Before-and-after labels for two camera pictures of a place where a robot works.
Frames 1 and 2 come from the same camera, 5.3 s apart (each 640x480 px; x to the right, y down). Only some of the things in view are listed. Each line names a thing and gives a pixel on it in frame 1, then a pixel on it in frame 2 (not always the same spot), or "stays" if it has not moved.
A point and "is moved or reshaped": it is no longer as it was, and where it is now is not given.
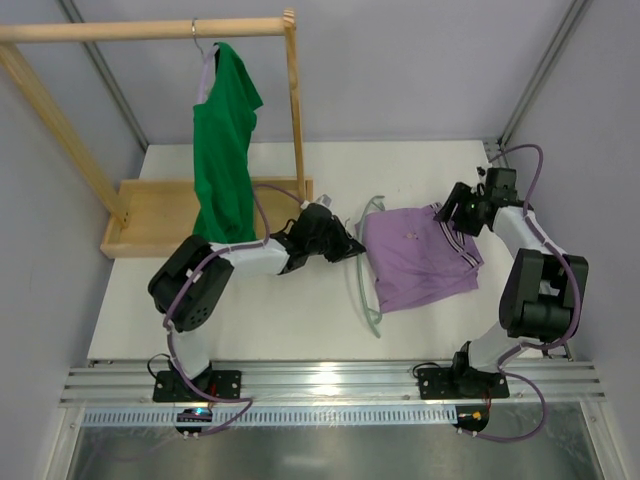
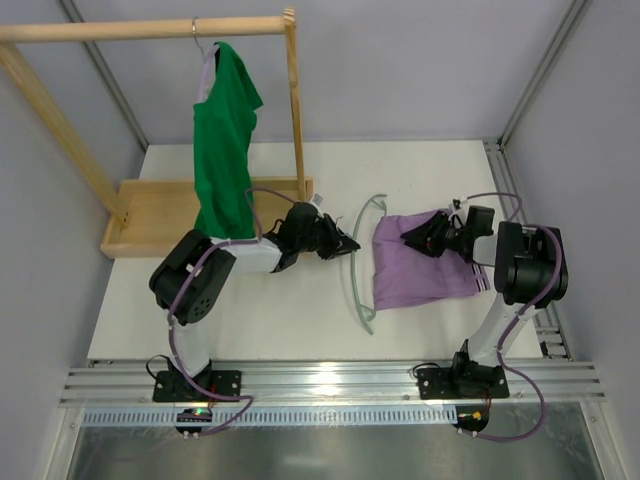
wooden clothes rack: x=151 y=218 stays
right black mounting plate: x=461 y=383 stays
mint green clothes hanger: x=375 y=318 is moved or reshaped
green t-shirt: x=224 y=139 stays
